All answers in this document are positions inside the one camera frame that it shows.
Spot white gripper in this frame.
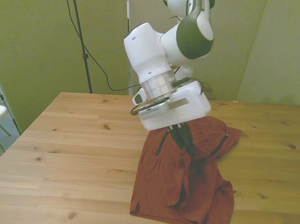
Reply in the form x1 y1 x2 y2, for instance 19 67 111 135
136 76 214 159

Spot rust red shorts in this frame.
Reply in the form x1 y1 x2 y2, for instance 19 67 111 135
128 111 244 224

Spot black tripod stand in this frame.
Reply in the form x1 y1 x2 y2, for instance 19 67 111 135
59 0 101 94

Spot grey tripod stand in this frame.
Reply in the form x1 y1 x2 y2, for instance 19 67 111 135
0 61 27 136

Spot black looped gripper cable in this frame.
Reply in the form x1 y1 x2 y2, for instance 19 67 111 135
130 73 195 121

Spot white vertical post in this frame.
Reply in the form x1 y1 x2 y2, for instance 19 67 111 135
118 0 139 96

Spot black hanging cable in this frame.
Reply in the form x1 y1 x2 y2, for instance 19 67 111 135
51 0 147 94

